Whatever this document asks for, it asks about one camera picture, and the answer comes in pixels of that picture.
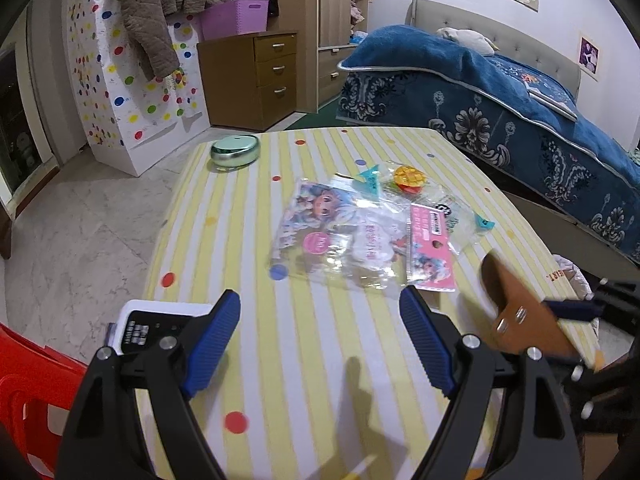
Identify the light wooden wardrobe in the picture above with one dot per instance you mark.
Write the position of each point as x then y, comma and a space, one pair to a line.
332, 10

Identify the clear doll print packet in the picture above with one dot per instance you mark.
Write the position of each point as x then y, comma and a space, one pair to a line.
320, 230

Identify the brown leather piece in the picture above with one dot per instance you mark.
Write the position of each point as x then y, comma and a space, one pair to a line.
525, 305

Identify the grey upholstered bed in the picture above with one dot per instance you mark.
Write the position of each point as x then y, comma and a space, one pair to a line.
525, 40

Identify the round green tin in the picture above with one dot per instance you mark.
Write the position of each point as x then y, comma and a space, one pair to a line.
235, 152

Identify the dark glass display cabinet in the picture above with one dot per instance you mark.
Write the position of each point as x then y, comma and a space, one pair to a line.
20, 135

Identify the red plastic stool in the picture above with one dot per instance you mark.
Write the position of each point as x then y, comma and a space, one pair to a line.
35, 375

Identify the blue quilted bed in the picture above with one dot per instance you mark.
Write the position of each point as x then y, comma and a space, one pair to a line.
500, 100

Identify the pink card packet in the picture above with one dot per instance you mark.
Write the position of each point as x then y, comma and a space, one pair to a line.
432, 250

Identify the wooden drawer cabinet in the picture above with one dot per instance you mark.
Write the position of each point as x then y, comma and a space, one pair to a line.
235, 85

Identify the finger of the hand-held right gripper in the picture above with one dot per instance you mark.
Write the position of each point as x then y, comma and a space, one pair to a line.
575, 309
610, 390

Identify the small wall picture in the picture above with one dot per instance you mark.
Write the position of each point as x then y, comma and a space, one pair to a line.
589, 55

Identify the white and black device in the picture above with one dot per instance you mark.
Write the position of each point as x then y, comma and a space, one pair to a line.
145, 330

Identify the brown quilted coat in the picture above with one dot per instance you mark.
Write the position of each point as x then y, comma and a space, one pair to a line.
150, 10

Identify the purple plastic basket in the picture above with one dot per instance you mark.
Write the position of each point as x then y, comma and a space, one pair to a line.
235, 17

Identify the white pillow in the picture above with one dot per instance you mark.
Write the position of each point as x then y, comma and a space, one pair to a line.
467, 37

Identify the white dotted cabinet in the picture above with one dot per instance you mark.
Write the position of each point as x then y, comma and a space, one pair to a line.
115, 110

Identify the orange and yellow toy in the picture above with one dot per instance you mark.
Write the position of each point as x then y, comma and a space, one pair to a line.
410, 179

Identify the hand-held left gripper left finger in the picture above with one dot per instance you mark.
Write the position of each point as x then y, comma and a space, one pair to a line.
215, 340

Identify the teal header clear packet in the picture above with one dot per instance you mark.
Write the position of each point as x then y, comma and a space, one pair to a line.
371, 177

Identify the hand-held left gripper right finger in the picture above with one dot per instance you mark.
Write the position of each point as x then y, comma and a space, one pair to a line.
425, 340

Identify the book with grey cover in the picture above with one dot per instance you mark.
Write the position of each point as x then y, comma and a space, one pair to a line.
550, 100

